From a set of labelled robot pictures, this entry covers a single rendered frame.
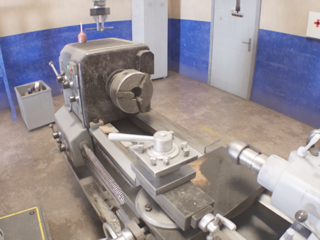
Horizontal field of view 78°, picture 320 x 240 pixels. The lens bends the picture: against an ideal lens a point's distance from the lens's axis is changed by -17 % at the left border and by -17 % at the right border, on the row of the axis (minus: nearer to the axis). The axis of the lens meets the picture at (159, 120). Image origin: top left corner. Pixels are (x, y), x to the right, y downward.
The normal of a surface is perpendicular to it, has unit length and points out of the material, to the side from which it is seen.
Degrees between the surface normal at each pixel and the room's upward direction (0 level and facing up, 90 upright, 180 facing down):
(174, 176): 0
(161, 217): 0
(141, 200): 0
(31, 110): 90
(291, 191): 85
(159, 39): 90
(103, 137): 36
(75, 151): 90
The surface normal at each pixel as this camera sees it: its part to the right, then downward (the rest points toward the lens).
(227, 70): -0.82, 0.26
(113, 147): -0.47, -0.57
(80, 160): 0.58, 0.37
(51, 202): 0.00, -0.89
